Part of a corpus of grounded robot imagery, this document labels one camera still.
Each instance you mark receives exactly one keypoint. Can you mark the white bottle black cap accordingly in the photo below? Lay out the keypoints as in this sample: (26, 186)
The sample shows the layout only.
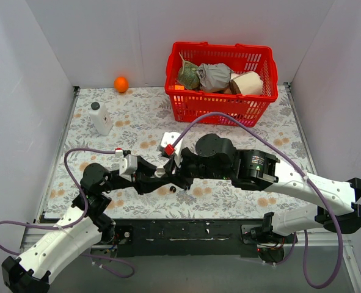
(100, 117)

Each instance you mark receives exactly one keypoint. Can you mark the orange fruit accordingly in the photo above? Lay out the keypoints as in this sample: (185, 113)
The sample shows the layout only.
(121, 84)

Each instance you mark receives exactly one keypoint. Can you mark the black earbud left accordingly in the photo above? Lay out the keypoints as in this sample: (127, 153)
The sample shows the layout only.
(173, 189)

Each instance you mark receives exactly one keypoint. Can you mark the red plastic shopping basket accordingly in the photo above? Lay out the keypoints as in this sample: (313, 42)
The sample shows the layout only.
(187, 105)

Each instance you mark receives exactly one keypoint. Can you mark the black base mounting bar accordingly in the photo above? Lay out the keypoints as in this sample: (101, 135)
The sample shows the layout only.
(195, 237)

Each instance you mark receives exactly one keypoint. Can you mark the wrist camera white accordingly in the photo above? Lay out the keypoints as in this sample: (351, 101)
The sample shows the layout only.
(127, 163)
(169, 138)

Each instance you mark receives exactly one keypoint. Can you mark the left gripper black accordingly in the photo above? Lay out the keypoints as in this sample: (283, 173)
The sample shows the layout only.
(136, 180)

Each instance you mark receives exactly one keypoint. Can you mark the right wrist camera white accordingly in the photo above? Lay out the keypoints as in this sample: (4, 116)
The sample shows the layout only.
(169, 138)

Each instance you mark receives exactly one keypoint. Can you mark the floral table cloth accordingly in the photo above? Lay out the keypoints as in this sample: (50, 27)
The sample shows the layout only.
(140, 117)

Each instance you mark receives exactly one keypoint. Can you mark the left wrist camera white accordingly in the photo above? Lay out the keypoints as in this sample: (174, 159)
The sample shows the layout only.
(127, 163)

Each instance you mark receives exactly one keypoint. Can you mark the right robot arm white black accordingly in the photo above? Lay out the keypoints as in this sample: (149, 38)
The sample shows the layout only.
(332, 205)

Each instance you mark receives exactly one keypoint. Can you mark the beige paper roll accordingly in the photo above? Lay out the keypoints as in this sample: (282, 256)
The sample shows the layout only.
(248, 83)

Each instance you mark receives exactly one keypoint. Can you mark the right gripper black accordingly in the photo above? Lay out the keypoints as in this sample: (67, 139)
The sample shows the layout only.
(182, 168)

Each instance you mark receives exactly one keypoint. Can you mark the grey crumpled bag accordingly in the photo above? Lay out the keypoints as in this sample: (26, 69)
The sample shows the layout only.
(214, 77)

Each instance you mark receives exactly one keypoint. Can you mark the white earbud charging case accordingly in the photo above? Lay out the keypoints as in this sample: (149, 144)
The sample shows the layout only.
(160, 172)

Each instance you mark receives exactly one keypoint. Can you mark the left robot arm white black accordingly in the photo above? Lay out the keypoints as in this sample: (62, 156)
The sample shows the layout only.
(84, 224)

